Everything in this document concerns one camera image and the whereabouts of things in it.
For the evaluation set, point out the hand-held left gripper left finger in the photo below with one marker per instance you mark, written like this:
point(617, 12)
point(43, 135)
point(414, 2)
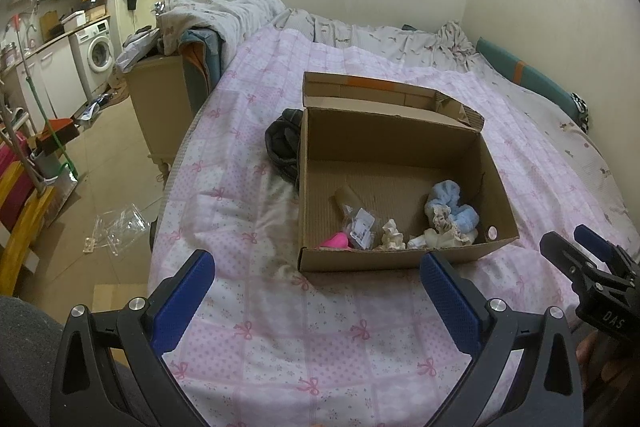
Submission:
point(182, 302)

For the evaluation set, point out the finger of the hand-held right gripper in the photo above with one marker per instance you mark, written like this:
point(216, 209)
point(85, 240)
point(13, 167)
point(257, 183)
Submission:
point(562, 254)
point(597, 243)

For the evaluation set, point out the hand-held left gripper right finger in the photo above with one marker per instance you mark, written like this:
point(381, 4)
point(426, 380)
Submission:
point(450, 302)

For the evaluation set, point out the small white lace scrunchie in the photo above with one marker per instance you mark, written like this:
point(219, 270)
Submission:
point(422, 239)

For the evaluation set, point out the large grey lace scrunchie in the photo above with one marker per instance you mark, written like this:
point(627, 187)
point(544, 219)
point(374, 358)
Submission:
point(450, 227)

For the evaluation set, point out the large white lace scrunchie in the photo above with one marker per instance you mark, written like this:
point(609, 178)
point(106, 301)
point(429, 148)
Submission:
point(390, 234)

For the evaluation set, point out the small clear plastic packet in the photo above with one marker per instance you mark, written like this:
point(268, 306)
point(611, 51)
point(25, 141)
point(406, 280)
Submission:
point(360, 227)

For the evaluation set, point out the brown cardboard box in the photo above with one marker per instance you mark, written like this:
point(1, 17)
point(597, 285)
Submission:
point(390, 157)

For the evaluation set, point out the pink soft toy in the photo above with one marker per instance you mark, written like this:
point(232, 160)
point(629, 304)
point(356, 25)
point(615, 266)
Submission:
point(336, 241)

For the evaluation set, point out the person's right hand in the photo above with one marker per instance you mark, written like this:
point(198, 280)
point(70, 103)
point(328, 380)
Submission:
point(587, 352)

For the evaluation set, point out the light blue fluffy scrunchie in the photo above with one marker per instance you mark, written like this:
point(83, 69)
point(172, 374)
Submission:
point(467, 218)

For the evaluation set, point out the clear plastic packaging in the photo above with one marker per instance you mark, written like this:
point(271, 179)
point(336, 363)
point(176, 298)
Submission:
point(117, 229)

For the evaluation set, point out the white bed sheet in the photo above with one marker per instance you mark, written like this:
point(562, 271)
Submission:
point(560, 147)

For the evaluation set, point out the black and white cloth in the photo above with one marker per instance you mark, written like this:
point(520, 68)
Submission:
point(581, 112)

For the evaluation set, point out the person's grey trouser leg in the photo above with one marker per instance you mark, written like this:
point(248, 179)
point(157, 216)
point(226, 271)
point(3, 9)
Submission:
point(25, 357)

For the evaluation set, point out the yellow wooden rack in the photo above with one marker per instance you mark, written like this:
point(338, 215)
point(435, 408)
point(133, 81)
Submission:
point(22, 227)

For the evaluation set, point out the teal pillow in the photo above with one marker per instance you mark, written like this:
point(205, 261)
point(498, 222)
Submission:
point(525, 74)

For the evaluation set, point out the dark striped cloth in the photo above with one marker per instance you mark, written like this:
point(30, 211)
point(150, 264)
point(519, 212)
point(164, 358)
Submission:
point(282, 147)

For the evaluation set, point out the beige bedside cabinet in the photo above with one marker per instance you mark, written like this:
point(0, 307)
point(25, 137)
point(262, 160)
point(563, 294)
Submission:
point(160, 107)

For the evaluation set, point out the red dustpan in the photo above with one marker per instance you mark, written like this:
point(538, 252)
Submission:
point(57, 134)

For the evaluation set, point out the red bag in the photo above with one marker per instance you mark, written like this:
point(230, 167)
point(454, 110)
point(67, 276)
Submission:
point(7, 172)

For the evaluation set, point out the white kitchen cabinet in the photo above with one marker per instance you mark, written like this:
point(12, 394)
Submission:
point(50, 77)

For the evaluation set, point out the white washing machine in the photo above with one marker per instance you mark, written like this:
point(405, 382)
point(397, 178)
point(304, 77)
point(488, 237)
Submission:
point(97, 52)

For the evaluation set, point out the grey floral duvet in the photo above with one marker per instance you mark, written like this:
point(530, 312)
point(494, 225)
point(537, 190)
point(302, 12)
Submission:
point(225, 14)

